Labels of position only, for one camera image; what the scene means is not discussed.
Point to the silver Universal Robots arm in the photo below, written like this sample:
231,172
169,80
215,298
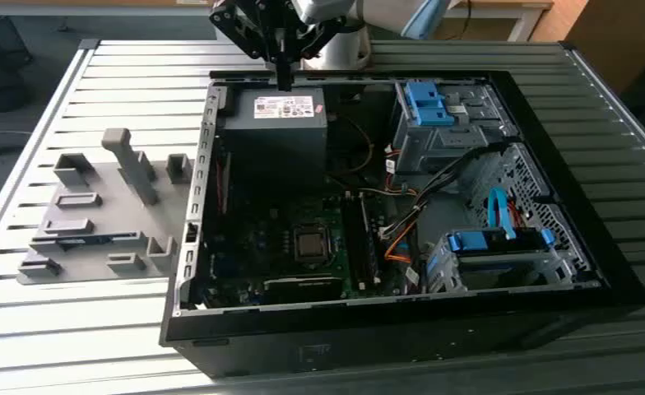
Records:
343,49

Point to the hard disk in blue carrier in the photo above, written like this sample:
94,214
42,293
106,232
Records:
470,240

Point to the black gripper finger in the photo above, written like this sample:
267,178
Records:
322,37
239,33

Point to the brown wooden cabinet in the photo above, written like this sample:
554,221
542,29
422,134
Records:
602,33

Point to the green motherboard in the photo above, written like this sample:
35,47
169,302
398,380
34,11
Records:
335,218

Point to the silver CPU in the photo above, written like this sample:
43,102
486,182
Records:
311,244

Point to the silver disk bay cage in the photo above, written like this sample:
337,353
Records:
520,256

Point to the grey parts rack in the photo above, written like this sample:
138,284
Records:
107,205

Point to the grey power supply unit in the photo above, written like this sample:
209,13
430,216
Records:
278,144

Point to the grey metal drive cage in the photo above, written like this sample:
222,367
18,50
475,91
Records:
447,144

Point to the black open PC case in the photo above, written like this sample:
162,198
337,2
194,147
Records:
354,341

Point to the blue plastic drive latch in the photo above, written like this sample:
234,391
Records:
426,109

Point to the CPU socket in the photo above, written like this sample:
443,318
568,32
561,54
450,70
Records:
294,247

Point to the black graphics card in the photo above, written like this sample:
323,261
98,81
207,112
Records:
305,289

